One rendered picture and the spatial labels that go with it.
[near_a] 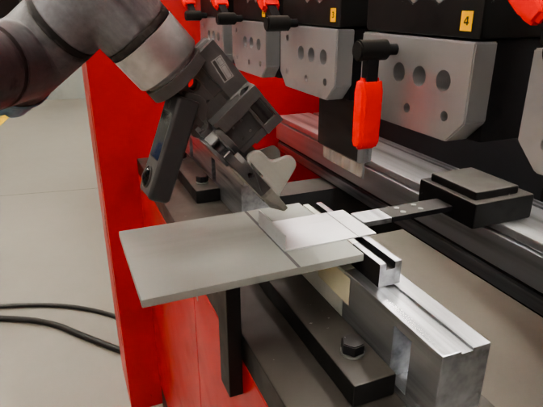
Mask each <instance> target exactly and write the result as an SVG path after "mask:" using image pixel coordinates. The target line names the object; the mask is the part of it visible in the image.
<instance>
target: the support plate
mask: <svg viewBox="0 0 543 407"><path fill-rule="evenodd" d="M286 206H287V207H288V208H287V209H286V210H285V211H281V210H277V209H274V208H262V209H256V210H251V211H247V212H248V213H249V214H250V215H251V216H252V217H253V218H254V219H255V220H256V221H257V222H258V223H259V210H260V211H261V212H262V213H263V214H264V215H265V216H266V217H267V218H268V219H270V220H271V221H278V220H287V219H292V218H297V217H302V216H310V215H313V213H312V212H310V211H309V210H307V209H306V208H305V207H303V206H302V205H301V204H300V203H293V204H287V205H286ZM119 238H120V242H121V245H122V247H123V250H124V255H125V257H126V260H127V263H128V267H129V270H130V272H131V275H132V277H133V282H134V285H135V288H136V290H137V294H138V297H139V300H140V302H141V307H142V308H147V307H151V306H155V305H159V304H165V303H170V302H173V301H177V300H184V299H188V298H192V297H196V296H203V295H207V294H211V293H215V292H222V291H226V290H229V289H234V288H237V287H245V286H248V285H252V284H257V283H263V282H267V281H271V280H275V279H282V278H286V277H290V276H294V275H301V274H304V273H309V272H312V271H320V270H323V269H327V268H332V267H335V266H342V265H346V264H350V263H354V262H361V261H364V254H363V253H362V252H361V251H359V250H358V249H357V248H356V247H355V246H353V245H352V244H351V243H350V242H348V241H347V240H344V241H337V242H332V243H328V244H323V245H316V246H311V247H307V248H303V249H299V250H290V251H286V252H287V253H288V254H289V255H290V256H291V257H292V258H293V259H294V260H295V261H296V262H297V263H298V264H299V266H300V267H297V266H296V265H295V264H294V263H293V262H292V261H291V260H290V259H289V258H288V257H287V256H286V255H285V254H284V253H283V252H282V251H281V249H280V248H279V247H278V246H277V245H276V244H275V243H274V242H273V241H272V240H271V239H270V238H269V237H268V236H267V235H266V234H265V233H264V232H263V230H262V229H261V228H260V227H259V226H258V225H257V224H256V223H255V222H254V221H253V220H252V219H251V218H250V217H249V216H248V215H247V214H246V213H245V212H236V213H231V214H226V215H220V216H211V217H205V218H200V219H195V220H185V221H180V222H175V223H169V224H160V225H155V226H150V227H144V228H139V229H130V230H124V231H119Z"/></svg>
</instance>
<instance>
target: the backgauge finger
mask: <svg viewBox="0 0 543 407"><path fill-rule="evenodd" d="M533 198H534V194H533V193H530V192H528V191H525V190H522V189H519V186H518V185H516V184H514V183H510V182H508V181H506V180H503V179H501V178H497V177H495V176H493V175H491V174H487V173H485V172H482V171H480V170H477V169H474V168H472V167H470V168H464V169H459V170H448V171H443V172H437V173H432V175H431V178H422V179H421V181H420V188H419V201H418V202H413V203H405V204H400V205H395V206H391V207H386V208H377V209H373V210H368V211H362V212H354V213H351V216H353V217H354V218H356V219H357V220H358V221H360V222H361V223H362V224H364V225H366V226H367V227H369V226H374V225H379V224H387V223H391V222H395V221H400V220H408V219H413V218H417V217H421V216H430V215H434V214H439V213H443V214H445V215H446V216H449V217H451V218H452V219H454V220H456V221H458V222H460V223H462V224H463V225H465V226H467V227H469V228H471V229H477V228H481V227H485V226H489V225H493V224H500V223H504V222H508V221H513V220H520V219H524V218H528V217H530V213H531V209H532V202H533Z"/></svg>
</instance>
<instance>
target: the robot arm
mask: <svg viewBox="0 0 543 407"><path fill-rule="evenodd" d="M99 49H100V50H101V51H102V52H104V53H105V54H106V55H107V56H108V57H109V58H110V59H111V60H112V61H113V62H114V63H115V64H116V65H117V66H118V67H119V68H120V69H121V70H122V71H123V72H124V73H125V74H126V75H127V77H128V78H129V79H130V80H131V81H132V82H133V83H134V84H135V85H136V86H137V87H138V88H139V89H140V90H142V91H146V93H147V94H148V95H149V96H150V97H151V99H152V100H153V101H155V102H156V103H161V102H164V101H165V103H164V106H163V109H162V114H161V117H160V120H159V123H158V127H157V131H156V133H155V137H154V141H153V144H152V147H151V150H150V153H149V158H148V161H147V163H146V167H145V169H144V171H143V173H142V176H141V189H142V190H143V192H144V193H145V194H146V196H147V197H148V198H149V199H150V200H152V201H156V202H160V203H164V204H166V203H168V202H169V201H170V198H171V196H172V192H173V190H174V187H175V183H176V179H177V177H178V174H179V169H180V166H181V164H182V161H183V156H184V154H185V151H186V148H187V143H188V141H189V137H190V135H192V136H193V137H195V138H197V139H198V140H199V141H200V142H201V143H202V144H203V145H204V146H205V147H206V148H207V149H208V150H209V151H210V152H211V153H212V154H213V155H214V156H215V157H216V158H217V159H218V160H219V161H220V162H221V163H223V164H224V165H225V166H226V167H227V166H228V167H229V168H230V169H231V170H232V171H233V172H234V173H235V174H236V175H237V176H238V177H239V178H240V179H241V180H242V181H243V182H244V183H245V184H246V185H247V186H248V187H249V188H250V189H251V190H252V191H253V192H254V193H255V194H256V195H257V196H258V197H259V198H260V199H261V200H262V201H263V202H265V203H266V204H267V205H268V206H269V207H270V208H274V209H277V210H281V211H285V210H286V209H287V208H288V207H287V206H286V205H285V203H284V202H283V201H282V200H281V198H280V193H281V192H282V190H283V188H284V186H285V185H286V183H287V181H288V180H289V179H290V177H291V175H292V174H293V172H294V170H295V169H296V165H297V164H296V161H295V159H294V158H293V157H292V156H290V155H284V156H282V157H281V156H280V151H279V149H278V148H277V147H276V146H274V145H270V146H268V147H266V148H263V149H255V148H254V147H253V146H252V145H253V144H254V143H256V144H258V143H259V142H260V141H261V140H262V139H263V138H264V137H265V136H266V135H267V134H269V133H270V132H271V131H272V130H273V129H274V128H275V127H276V126H277V125H278V124H279V123H280V122H281V121H282V120H283V119H282V117H281V116H280V115H279V114H278V112H277V111H276V110H275V108H274V107H273V106H272V105H271V104H270V103H269V102H268V101H267V99H266V98H265V97H264V96H263V94H262V93H261V92H260V90H259V89H258V88H257V87H256V86H255V85H254V84H252V83H249V82H248V81H247V80H246V79H245V77H244V76H243V75H242V74H241V72H240V71H239V70H238V68H237V67H236V66H235V65H234V63H233V62H232V61H231V60H230V59H229V58H228V57H227V56H226V55H225V53H224V52H223V51H222V50H221V48H220V47H219V46H218V44H217V43H216V42H215V41H214V39H210V40H209V39H207V38H205V37H203V38H202V39H201V40H200V41H199V42H198V43H197V44H196V45H195V41H194V40H193V38H192V37H191V36H190V35H189V34H188V32H187V31H186V30H185V29H184V28H183V26H182V25H181V24H180V23H179V21H178V20H177V19H176V18H175V17H174V16H173V15H172V14H171V13H170V12H169V11H168V10H167V9H166V7H165V6H164V5H163V4H162V2H161V1H160V0H23V1H22V2H20V3H19V4H18V5H17V6H16V7H15V8H14V9H13V10H12V11H11V12H10V13H9V14H8V15H7V16H5V17H4V18H2V19H0V115H6V116H7V117H10V118H16V117H20V116H22V115H25V114H26V113H27V112H29V111H30V110H31V109H32V108H33V107H37V106H39V105H40V104H41V103H42V102H43V101H45V100H46V99H47V97H48V96H49V95H50V93H51V92H52V91H54V90H55V89H56V88H57V87H58V86H59V85H60V84H62V83H63V81H64V80H66V79H67V78H68V77H69V76H70V75H71V74H72V73H74V72H75V71H76V70H77V69H78V68H79V67H81V66H82V65H83V64H84V63H85V62H86V61H88V60H89V59H90V58H91V57H92V56H93V55H94V54H95V53H96V52H97V51H98V50H99ZM192 79H193V84H192V86H190V87H189V86H188V83H189V82H190V81H191V80H192ZM272 112H273V113H274V114H273V113H272Z"/></svg>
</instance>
